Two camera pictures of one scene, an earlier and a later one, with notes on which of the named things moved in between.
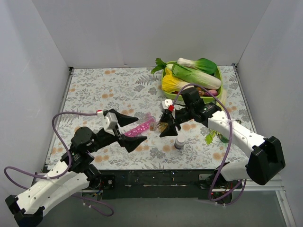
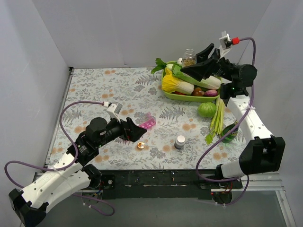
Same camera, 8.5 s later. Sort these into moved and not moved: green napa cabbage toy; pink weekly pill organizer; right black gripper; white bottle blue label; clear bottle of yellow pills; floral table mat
Moved: clear bottle of yellow pills; right black gripper
Not moved: floral table mat; pink weekly pill organizer; green napa cabbage toy; white bottle blue label
